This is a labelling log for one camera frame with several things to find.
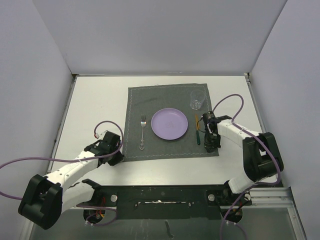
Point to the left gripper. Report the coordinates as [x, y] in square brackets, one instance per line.
[116, 160]

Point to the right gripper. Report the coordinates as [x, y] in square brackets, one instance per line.
[211, 147]

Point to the green handled knife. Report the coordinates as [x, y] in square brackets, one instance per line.
[197, 130]

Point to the grey cloth napkin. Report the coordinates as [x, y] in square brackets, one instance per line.
[147, 100]

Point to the silver fork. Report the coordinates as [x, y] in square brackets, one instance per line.
[143, 124]

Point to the clear drinking glass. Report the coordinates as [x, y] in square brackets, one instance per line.
[197, 97]

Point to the purple plate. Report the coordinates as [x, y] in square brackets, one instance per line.
[169, 124]

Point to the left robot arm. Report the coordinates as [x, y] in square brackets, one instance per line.
[57, 182]

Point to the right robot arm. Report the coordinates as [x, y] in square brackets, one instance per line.
[260, 152]

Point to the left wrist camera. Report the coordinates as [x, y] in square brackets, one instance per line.
[101, 136]

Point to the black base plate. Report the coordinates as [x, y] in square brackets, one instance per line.
[171, 211]

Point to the aluminium frame rail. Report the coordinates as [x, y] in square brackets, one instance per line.
[113, 197]

